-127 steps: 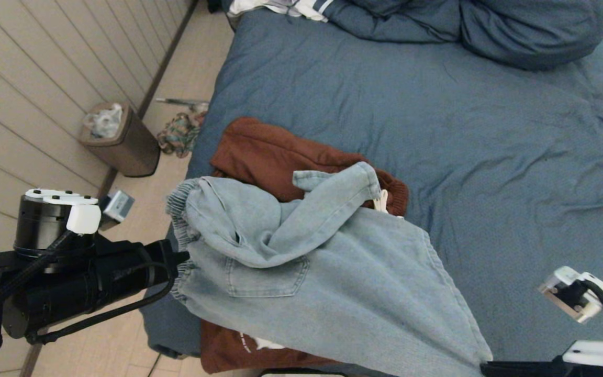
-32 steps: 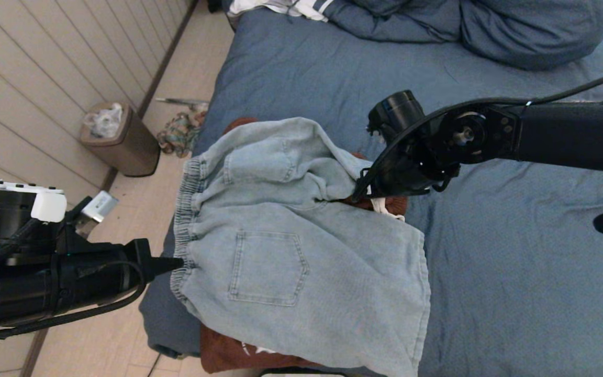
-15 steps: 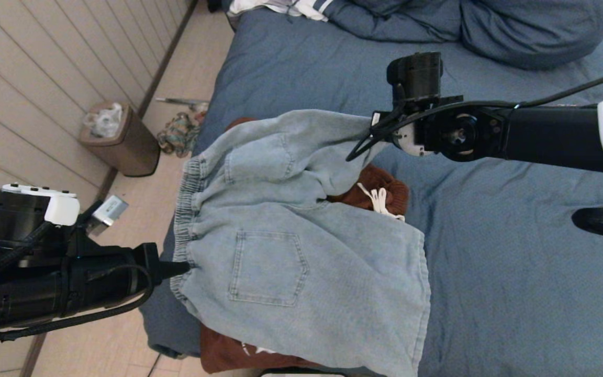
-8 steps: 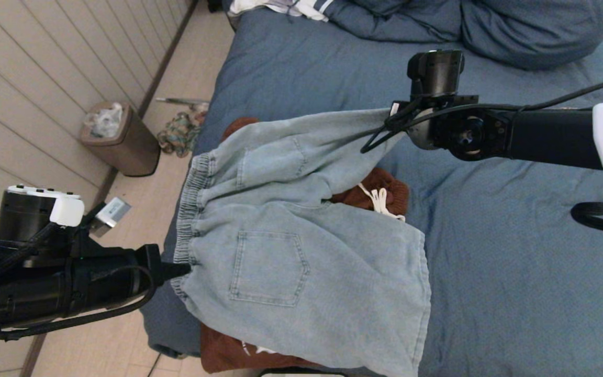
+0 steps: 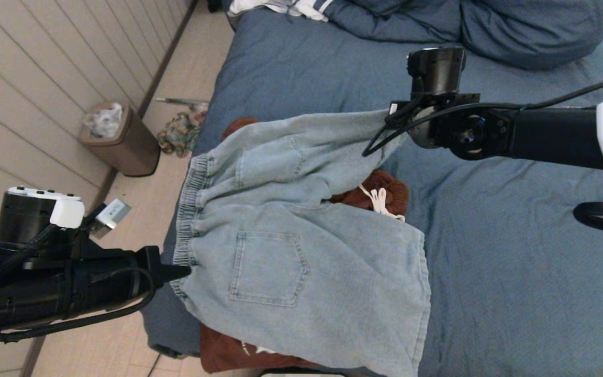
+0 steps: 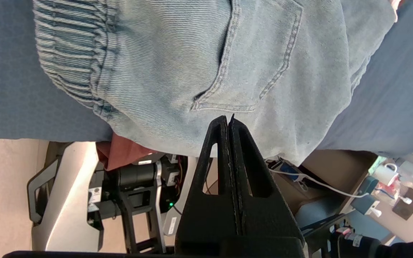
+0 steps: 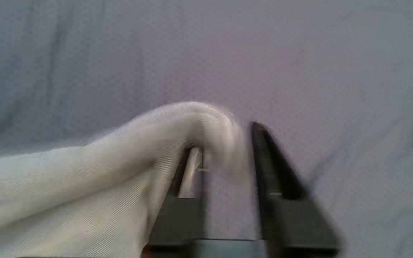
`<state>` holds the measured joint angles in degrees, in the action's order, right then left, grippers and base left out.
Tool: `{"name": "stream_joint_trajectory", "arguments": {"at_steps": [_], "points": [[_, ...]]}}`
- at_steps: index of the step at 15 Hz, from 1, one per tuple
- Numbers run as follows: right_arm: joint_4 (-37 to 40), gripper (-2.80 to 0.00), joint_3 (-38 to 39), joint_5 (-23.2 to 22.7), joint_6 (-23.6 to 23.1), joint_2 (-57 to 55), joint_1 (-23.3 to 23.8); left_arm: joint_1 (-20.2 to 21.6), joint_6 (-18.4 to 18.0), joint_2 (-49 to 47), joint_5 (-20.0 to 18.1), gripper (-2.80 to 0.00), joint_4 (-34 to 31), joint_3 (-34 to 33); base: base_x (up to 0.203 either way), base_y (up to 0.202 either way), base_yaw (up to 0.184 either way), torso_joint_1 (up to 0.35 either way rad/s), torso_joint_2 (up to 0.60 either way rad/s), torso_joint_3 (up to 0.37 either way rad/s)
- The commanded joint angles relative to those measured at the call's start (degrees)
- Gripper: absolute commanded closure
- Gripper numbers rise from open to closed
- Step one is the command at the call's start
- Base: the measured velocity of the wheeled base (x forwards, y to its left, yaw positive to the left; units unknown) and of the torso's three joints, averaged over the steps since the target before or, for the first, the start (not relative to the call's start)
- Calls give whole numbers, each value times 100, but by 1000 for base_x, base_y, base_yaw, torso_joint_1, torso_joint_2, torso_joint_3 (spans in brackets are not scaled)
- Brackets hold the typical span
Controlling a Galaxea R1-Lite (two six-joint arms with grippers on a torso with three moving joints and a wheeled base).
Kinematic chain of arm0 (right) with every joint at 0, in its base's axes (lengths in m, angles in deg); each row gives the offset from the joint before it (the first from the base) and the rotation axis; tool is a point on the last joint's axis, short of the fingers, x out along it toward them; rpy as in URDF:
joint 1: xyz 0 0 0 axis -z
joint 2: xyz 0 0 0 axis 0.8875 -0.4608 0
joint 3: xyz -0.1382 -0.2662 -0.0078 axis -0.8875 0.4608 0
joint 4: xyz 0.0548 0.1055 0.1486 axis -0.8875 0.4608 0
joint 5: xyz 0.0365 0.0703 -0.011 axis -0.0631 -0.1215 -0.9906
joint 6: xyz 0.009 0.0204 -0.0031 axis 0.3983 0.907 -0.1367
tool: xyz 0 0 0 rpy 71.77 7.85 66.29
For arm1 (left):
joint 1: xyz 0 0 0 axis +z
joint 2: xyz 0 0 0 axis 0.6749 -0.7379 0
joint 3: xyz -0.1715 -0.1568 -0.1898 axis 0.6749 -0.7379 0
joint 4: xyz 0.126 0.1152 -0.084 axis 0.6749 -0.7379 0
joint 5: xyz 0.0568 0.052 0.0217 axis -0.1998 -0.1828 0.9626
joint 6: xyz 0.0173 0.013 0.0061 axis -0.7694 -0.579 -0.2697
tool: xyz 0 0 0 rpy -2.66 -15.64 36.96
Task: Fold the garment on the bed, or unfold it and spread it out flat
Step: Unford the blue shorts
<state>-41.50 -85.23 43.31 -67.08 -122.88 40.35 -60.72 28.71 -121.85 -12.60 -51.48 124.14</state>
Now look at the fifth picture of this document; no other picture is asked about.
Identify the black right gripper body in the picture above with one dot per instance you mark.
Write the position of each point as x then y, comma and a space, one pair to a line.
437, 70

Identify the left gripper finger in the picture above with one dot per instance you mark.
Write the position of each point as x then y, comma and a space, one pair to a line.
171, 276
176, 269

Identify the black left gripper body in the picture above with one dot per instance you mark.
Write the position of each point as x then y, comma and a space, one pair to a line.
97, 283

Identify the light blue denim shorts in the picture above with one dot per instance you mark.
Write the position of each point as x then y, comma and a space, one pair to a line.
280, 209

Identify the brown shorts with white print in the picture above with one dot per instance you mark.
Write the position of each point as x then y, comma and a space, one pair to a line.
385, 186

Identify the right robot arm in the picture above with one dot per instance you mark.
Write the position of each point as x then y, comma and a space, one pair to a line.
553, 136

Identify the crumpled blue duvet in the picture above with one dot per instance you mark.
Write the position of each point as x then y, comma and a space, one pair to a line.
532, 26

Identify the brown metal trash bin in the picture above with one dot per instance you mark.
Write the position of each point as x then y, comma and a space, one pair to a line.
134, 149

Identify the multicoloured cloth bundle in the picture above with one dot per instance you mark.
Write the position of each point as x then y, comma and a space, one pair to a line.
178, 135

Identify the white striped garment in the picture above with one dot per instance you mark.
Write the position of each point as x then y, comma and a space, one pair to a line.
309, 8

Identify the clear plastic bin liner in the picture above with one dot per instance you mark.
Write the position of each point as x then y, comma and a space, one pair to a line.
103, 123

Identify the thin grey rod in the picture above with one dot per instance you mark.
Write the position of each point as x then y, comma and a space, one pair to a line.
176, 101

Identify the blue bed cover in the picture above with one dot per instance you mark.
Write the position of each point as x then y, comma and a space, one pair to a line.
516, 288

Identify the small black object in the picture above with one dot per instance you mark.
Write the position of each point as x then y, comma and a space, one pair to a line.
214, 5

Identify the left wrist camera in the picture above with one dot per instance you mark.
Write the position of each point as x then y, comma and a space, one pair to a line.
112, 217

